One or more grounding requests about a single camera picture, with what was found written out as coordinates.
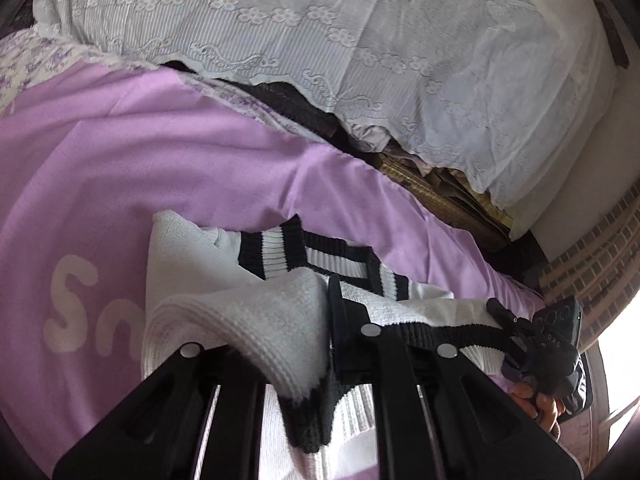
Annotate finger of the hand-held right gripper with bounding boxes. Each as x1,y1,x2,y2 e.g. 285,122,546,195
487,298,525,345

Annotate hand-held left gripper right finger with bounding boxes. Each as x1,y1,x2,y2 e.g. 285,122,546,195
327,275,583,480

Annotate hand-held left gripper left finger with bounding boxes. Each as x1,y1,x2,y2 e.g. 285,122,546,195
52,342,268,480

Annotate white black-trimmed v-neck sweater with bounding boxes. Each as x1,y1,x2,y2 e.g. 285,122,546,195
140,210,516,480

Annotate person's right hand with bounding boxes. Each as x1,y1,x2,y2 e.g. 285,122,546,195
511,382,563,436

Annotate white padded quilt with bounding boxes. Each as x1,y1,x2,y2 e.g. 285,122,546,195
490,0,623,241

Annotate grey cloth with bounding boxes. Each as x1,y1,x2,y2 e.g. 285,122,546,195
345,122,401,153

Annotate dark cloth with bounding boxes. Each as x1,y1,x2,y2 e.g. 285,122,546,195
162,59,361,151

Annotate purple blanket with white letters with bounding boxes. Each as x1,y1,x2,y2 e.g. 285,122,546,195
0,62,546,480

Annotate white lace cloth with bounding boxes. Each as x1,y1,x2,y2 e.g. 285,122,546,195
32,0,608,211

